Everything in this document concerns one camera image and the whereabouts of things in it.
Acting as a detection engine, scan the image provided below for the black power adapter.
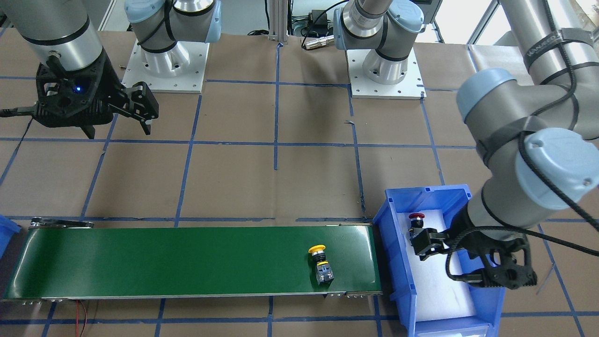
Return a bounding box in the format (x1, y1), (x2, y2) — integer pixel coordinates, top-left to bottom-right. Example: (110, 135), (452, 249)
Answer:
(308, 9), (328, 29)

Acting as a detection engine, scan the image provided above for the red push button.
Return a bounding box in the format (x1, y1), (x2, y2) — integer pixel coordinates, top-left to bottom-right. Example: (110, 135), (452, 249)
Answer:
(408, 212), (425, 231)

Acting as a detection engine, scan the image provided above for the aluminium frame post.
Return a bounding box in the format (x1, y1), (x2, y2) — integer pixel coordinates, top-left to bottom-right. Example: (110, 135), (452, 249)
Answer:
(267, 0), (291, 45)

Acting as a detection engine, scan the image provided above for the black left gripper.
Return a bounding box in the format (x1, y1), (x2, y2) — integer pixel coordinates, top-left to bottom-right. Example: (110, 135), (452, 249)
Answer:
(410, 205), (538, 289)

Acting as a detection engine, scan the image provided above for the blue source bin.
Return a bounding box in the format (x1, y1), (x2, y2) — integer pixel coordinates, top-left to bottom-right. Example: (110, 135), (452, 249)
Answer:
(373, 185), (505, 337)

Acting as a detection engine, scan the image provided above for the yellow push button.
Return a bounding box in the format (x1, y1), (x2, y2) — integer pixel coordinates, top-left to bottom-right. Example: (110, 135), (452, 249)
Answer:
(308, 244), (335, 285)

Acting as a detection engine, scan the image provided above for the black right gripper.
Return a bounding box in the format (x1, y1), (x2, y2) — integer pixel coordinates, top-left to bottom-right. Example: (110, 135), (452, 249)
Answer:
(34, 50), (159, 139)

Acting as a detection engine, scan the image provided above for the white foam pad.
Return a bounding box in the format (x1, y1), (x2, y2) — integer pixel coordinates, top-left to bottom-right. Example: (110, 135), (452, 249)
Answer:
(397, 213), (476, 322)

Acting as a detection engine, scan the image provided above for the green conveyor belt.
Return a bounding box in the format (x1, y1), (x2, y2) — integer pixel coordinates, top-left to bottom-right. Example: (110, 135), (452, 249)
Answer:
(1, 225), (382, 301)

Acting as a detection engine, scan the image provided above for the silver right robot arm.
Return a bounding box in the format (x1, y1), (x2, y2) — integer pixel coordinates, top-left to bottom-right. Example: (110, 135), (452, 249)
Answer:
(1, 0), (222, 139)

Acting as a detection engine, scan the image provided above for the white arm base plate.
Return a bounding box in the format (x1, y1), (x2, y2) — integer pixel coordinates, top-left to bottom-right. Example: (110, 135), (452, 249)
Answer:
(346, 49), (427, 100)
(122, 41), (210, 94)

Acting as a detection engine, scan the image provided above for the red conveyor wire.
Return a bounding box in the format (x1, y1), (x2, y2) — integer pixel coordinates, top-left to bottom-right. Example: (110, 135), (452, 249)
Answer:
(76, 300), (89, 337)

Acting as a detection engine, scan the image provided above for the blue destination bin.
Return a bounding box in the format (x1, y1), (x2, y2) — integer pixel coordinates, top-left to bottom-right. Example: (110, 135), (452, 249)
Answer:
(0, 214), (21, 258)

